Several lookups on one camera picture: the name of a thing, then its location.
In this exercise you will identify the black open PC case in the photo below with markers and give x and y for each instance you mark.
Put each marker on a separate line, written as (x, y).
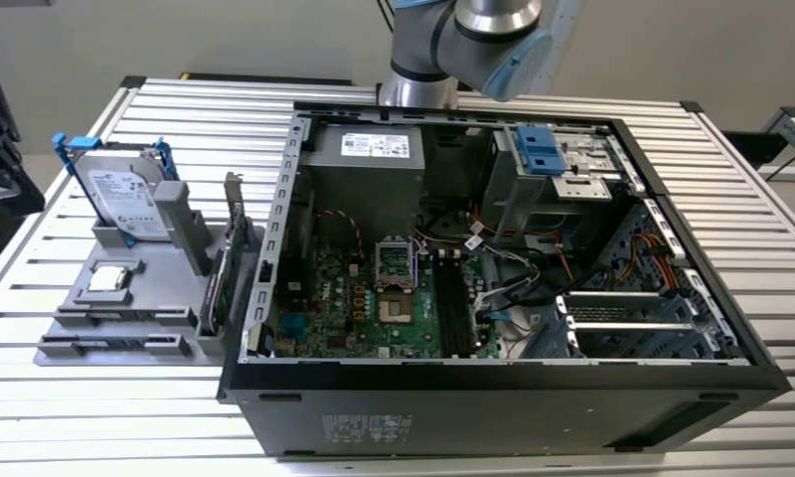
(438, 412)

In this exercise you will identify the hard disk in blue carrier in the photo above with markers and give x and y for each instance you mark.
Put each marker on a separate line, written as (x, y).
(119, 189)

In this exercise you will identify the grey parts rack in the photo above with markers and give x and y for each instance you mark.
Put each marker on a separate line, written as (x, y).
(153, 293)

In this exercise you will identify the silver CPU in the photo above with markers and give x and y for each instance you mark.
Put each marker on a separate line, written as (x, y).
(110, 278)

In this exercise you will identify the blue disk bay latch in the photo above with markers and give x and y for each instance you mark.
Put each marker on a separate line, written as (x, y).
(540, 149)

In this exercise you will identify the metal disk bay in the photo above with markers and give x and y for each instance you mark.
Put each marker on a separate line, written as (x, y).
(610, 298)

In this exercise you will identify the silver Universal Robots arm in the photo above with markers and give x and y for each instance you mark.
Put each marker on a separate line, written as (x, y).
(438, 40)

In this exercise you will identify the metal locking lever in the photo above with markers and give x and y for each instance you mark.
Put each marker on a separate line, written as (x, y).
(413, 268)

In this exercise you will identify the green graphics card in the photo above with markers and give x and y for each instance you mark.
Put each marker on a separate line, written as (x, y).
(221, 293)

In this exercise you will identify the green motherboard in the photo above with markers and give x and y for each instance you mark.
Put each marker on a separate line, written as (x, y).
(331, 308)

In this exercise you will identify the dark RAM stick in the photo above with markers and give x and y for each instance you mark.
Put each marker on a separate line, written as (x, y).
(116, 314)
(106, 342)

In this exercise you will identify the CPU socket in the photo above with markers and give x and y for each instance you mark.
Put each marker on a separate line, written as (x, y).
(398, 308)

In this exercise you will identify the grey power supply unit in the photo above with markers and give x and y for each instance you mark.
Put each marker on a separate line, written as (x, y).
(365, 189)

